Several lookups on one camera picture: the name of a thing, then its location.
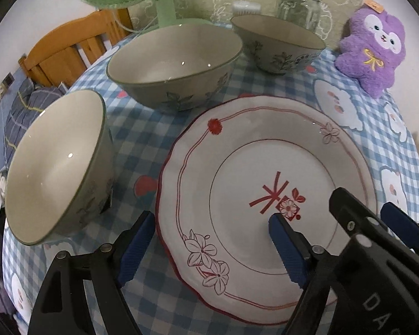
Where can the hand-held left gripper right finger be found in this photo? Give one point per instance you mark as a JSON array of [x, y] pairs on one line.
[[286, 247]]

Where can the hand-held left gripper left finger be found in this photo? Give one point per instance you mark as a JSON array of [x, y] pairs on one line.
[[136, 247]]

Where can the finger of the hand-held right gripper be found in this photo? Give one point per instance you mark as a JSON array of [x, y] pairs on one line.
[[349, 209], [401, 221]]

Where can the white plate with red pattern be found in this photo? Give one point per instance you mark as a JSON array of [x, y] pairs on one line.
[[230, 181]]

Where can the grey floral ceramic bowl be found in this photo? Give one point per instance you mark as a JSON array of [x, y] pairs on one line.
[[56, 167], [174, 66], [276, 31]]

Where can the blue checked tablecloth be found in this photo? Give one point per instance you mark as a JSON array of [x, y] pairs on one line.
[[143, 139]]

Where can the purple plush toy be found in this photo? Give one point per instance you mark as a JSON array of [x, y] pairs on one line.
[[366, 59]]

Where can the grey plaid pillow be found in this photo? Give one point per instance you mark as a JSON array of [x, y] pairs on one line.
[[21, 111]]

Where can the glass jar with dark lid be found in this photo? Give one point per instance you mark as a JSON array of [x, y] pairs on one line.
[[296, 7]]

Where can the wooden bed headboard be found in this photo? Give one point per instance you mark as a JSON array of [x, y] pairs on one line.
[[56, 49]]

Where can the cotton swab container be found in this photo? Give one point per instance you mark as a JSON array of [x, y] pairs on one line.
[[246, 7]]

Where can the white wall socket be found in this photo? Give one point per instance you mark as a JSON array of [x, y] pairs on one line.
[[0, 90]]

